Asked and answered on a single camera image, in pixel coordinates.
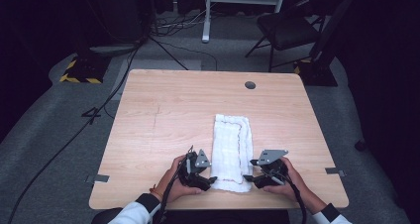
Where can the grey flat stand base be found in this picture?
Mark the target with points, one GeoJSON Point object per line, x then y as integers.
{"type": "Point", "coordinates": [112, 49]}

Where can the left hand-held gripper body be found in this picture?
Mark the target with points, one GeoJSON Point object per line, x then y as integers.
{"type": "Point", "coordinates": [191, 174]}

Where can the black yellow striped base plate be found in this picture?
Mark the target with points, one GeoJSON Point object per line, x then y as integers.
{"type": "Point", "coordinates": [317, 75]}
{"type": "Point", "coordinates": [82, 70]}

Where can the black folding chair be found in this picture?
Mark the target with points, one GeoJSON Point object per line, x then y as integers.
{"type": "Point", "coordinates": [284, 29]}

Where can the black slanted stand post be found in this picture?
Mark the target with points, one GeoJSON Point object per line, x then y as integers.
{"type": "Point", "coordinates": [333, 22]}

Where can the dark round table grommet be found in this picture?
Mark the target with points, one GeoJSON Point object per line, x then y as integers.
{"type": "Point", "coordinates": [250, 85]}

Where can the grey tape piece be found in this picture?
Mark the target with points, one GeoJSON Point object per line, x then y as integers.
{"type": "Point", "coordinates": [100, 178]}
{"type": "Point", "coordinates": [335, 171]}

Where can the white towel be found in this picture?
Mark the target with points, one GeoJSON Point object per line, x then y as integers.
{"type": "Point", "coordinates": [231, 144]}

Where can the small dark floor object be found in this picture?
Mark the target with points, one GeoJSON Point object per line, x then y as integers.
{"type": "Point", "coordinates": [360, 145]}

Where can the person's right hand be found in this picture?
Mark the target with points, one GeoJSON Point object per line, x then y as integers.
{"type": "Point", "coordinates": [284, 189]}

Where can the person's left hand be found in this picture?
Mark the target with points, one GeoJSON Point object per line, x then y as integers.
{"type": "Point", "coordinates": [180, 191]}

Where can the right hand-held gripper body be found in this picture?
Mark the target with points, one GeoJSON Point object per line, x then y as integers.
{"type": "Point", "coordinates": [275, 172]}

